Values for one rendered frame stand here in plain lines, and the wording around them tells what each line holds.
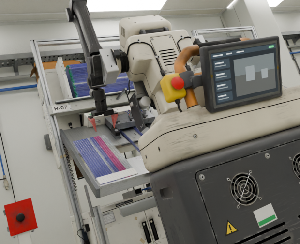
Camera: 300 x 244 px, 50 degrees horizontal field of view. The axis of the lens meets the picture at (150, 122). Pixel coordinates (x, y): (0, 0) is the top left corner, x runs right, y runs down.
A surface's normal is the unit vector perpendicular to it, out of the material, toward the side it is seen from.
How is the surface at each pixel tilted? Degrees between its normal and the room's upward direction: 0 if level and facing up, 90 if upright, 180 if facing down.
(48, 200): 90
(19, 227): 90
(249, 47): 115
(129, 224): 90
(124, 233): 90
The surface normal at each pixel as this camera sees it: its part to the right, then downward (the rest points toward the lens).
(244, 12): -0.87, 0.18
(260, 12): 0.39, -0.30
